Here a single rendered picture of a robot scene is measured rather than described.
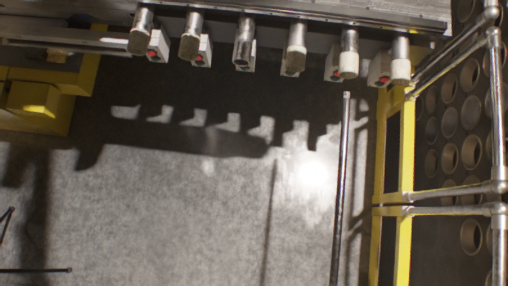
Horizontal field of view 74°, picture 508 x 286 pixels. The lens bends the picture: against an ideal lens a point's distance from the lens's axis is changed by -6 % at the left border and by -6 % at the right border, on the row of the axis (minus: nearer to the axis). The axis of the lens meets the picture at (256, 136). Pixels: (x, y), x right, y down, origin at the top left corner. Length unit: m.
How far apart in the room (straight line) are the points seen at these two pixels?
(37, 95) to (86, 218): 0.77
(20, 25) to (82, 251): 1.16
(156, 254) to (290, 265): 0.70
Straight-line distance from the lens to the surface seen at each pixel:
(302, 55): 1.15
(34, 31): 1.66
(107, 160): 2.09
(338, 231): 1.07
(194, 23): 1.20
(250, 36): 1.17
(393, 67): 1.22
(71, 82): 1.60
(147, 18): 1.25
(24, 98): 1.67
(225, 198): 1.92
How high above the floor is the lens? 1.91
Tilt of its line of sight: 78 degrees down
